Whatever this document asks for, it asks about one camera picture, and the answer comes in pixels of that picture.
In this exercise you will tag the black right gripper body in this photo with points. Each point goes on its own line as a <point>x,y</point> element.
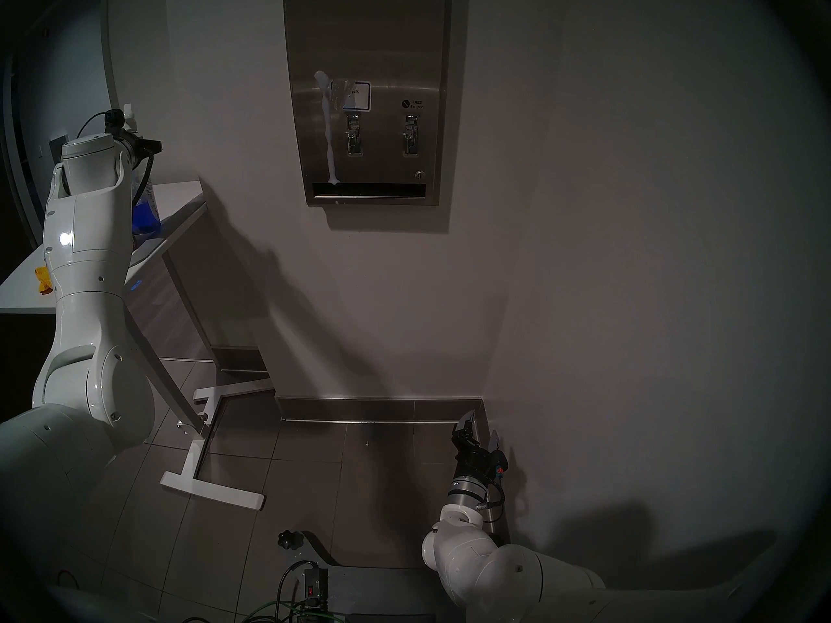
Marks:
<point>477,463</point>

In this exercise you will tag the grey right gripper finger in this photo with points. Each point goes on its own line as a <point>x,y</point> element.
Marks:
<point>465,430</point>
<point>495,441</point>

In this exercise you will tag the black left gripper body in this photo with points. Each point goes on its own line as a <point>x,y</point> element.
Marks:
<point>149,146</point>

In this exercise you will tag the clear spray bottle blue cleaner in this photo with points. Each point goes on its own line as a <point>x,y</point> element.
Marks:
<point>146,216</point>

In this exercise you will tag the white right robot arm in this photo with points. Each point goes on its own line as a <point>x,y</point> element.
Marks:
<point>493,570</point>

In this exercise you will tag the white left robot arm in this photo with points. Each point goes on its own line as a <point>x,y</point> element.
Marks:
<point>84,291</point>

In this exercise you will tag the yellow microfibre cloth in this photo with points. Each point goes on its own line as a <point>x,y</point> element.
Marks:
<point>44,279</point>

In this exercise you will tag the white foam streak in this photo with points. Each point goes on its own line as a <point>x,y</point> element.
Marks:
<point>328,128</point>

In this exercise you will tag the black star knob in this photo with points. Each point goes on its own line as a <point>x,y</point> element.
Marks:
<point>291,540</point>

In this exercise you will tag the chrome dispenser lever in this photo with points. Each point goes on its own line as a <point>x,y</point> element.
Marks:
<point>411,135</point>
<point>354,135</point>

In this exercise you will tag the white blue-edged sticker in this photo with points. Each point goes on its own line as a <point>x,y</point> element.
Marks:
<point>358,97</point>

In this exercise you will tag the white folding table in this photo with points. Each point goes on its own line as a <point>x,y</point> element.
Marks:
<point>221,495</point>

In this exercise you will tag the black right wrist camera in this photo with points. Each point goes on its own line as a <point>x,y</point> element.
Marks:
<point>500,466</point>

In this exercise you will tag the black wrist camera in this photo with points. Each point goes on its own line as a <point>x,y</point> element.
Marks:
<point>115,119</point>
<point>500,466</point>

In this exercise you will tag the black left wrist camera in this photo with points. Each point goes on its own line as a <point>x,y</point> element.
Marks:
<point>115,119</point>

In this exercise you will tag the grey wall switch box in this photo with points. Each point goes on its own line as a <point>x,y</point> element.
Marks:
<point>58,141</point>

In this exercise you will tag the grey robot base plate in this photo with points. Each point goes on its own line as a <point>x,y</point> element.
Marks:
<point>389,592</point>

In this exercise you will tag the black red-switch power box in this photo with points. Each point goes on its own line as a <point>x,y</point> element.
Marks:
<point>314,586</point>

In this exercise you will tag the stainless steel wall dispenser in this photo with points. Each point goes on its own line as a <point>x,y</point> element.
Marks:
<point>370,44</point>

